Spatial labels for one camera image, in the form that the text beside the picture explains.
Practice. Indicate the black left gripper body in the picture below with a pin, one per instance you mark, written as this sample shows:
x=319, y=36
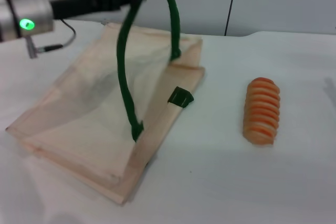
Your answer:
x=84, y=2

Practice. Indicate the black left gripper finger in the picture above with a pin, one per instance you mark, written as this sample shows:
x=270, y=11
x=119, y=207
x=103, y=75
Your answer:
x=128, y=3

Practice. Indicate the orange ridged bread loaf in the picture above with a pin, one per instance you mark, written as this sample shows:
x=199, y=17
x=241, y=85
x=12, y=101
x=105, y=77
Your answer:
x=262, y=111

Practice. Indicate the dark thin vertical pole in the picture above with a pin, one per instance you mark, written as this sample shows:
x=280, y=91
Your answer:
x=231, y=3

